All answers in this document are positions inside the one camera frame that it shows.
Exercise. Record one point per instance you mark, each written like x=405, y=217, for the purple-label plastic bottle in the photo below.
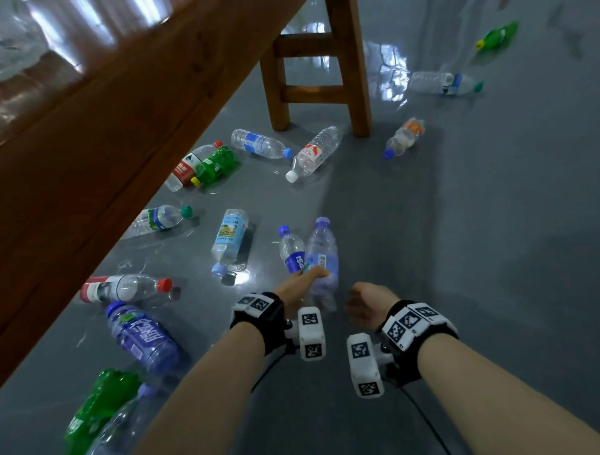
x=140, y=335

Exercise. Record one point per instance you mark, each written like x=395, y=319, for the person's right forearm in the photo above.
x=492, y=403

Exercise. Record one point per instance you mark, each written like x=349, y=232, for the round-logo blue-label plastic bottle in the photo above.
x=290, y=248

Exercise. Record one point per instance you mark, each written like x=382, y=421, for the crinkled clear plastic bottle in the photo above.
x=18, y=42

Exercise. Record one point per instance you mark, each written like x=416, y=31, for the clear teal-capped plastic bottle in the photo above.
x=431, y=83

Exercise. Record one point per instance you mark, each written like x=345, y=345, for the small purple-capped plastic bottle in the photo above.
x=323, y=248

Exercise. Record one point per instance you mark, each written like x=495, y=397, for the person's left hand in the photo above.
x=295, y=290

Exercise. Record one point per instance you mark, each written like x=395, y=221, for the brown wooden table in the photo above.
x=117, y=140

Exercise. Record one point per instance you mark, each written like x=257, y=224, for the green yellow-capped plastic bottle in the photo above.
x=497, y=36

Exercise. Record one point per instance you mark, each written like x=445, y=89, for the person's left forearm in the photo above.
x=206, y=398

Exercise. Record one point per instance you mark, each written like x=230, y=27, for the pile of assorted plastic bottles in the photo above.
x=229, y=236

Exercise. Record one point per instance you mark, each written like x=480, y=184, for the orange-label blue-capped plastic bottle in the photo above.
x=403, y=138

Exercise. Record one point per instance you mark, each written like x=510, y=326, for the person's right hand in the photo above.
x=370, y=304

